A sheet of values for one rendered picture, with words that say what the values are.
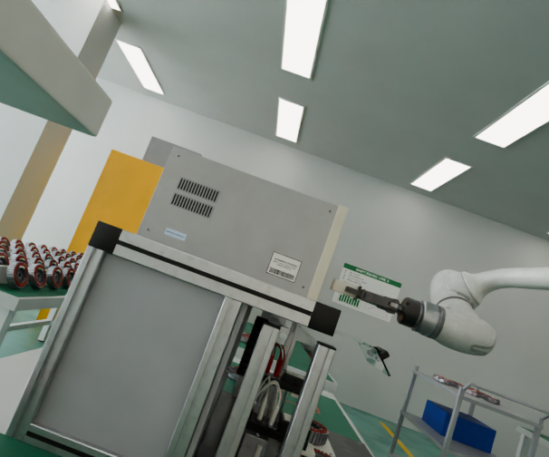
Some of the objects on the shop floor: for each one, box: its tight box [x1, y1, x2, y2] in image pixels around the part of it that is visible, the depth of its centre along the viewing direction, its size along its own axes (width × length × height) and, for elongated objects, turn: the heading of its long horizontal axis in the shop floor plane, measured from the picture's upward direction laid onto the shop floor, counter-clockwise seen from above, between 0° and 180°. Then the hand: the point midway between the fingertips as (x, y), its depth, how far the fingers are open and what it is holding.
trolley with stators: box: [388, 365, 549, 457], centre depth 321 cm, size 60×101×101 cm, turn 67°
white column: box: [0, 0, 121, 308], centre depth 424 cm, size 50×45×330 cm
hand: (344, 287), depth 113 cm, fingers closed
